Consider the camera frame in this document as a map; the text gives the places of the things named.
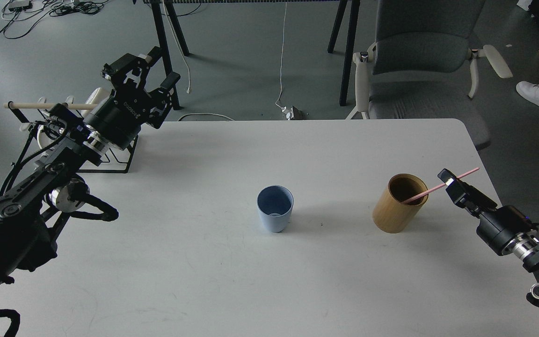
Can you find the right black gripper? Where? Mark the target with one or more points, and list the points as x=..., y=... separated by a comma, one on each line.
x=505, y=230

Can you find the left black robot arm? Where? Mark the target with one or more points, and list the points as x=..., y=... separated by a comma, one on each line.
x=42, y=192

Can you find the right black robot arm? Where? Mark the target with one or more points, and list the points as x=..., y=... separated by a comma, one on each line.
x=530, y=262

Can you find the pink chopstick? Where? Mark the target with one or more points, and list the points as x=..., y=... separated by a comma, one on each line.
x=431, y=189

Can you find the bamboo cup holder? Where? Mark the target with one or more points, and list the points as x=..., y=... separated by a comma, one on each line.
x=391, y=214

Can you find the black wire rack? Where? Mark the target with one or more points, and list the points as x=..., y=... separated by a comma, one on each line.
x=114, y=161

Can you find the white power adapter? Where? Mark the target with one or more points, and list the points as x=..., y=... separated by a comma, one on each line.
x=292, y=114

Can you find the wooden dowel rod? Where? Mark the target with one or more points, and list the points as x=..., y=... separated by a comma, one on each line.
x=41, y=106

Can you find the grey office chair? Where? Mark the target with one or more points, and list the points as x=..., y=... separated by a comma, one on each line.
x=430, y=36

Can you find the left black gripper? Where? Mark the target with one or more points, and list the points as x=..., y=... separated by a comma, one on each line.
x=119, y=118

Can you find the blue cup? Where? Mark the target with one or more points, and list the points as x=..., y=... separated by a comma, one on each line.
x=274, y=206

